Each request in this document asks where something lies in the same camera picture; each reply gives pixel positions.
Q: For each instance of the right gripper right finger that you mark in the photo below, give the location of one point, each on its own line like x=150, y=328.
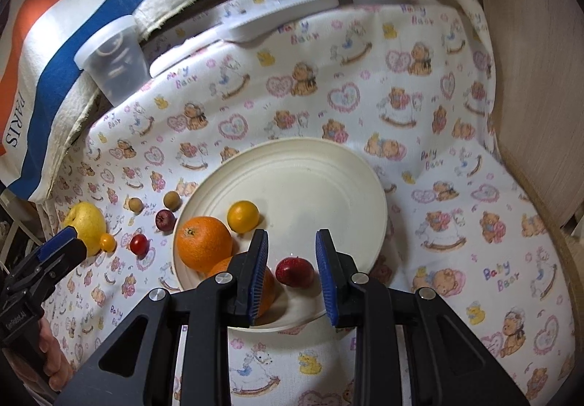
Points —
x=335, y=271

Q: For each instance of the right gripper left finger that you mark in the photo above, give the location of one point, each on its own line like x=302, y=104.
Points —
x=248, y=270

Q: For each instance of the orange mandarin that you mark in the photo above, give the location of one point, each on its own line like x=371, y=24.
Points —
x=268, y=289

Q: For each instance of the dark red small apple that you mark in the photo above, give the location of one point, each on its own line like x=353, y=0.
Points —
x=295, y=272

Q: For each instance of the large yellow apple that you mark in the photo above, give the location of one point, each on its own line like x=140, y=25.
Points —
x=89, y=224

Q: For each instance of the small dark red fruit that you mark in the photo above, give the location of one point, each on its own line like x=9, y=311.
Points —
x=165, y=220

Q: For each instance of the red cherry tomato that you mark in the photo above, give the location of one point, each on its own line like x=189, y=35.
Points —
x=139, y=245

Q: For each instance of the tan longan fruit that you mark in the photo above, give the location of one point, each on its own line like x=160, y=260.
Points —
x=172, y=200
x=135, y=205

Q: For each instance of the person's left hand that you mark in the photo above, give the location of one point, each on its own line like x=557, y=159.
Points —
x=57, y=368

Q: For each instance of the small yellow-orange kumquat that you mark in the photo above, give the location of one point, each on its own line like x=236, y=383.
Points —
x=243, y=217

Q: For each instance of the large orange on plate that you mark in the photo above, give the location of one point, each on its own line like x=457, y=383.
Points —
x=203, y=241

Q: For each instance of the cream round plate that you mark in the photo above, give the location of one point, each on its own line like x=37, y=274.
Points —
x=300, y=186

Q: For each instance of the small orange kumquat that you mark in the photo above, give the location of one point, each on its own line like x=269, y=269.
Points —
x=107, y=243

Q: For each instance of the baby bear printed cloth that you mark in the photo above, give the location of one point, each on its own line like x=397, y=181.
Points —
x=410, y=89

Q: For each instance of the translucent plastic container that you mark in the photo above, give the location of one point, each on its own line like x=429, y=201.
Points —
x=115, y=60

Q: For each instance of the white desk lamp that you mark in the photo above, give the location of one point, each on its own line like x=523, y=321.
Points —
x=238, y=21

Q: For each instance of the striped Paris towel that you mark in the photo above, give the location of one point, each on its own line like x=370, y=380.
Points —
x=45, y=97

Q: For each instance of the wooden headboard panel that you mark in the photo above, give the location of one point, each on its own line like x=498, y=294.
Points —
x=538, y=47

